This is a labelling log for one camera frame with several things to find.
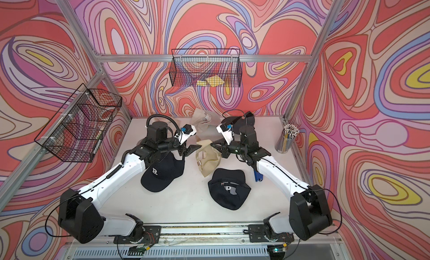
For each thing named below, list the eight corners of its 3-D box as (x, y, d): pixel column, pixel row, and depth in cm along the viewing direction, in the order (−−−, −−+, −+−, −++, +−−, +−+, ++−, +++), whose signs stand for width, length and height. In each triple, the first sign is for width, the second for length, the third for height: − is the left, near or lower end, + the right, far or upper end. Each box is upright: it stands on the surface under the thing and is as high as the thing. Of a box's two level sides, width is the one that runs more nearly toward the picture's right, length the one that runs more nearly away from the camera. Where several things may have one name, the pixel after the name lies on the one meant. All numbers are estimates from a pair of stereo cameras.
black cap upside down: (208, 209, 81) (207, 205, 76) (209, 174, 93) (209, 168, 88) (250, 209, 81) (252, 205, 76) (245, 174, 93) (247, 168, 88)
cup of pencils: (276, 154, 103) (286, 134, 88) (273, 144, 108) (283, 124, 93) (288, 154, 103) (300, 134, 88) (285, 144, 108) (296, 124, 93)
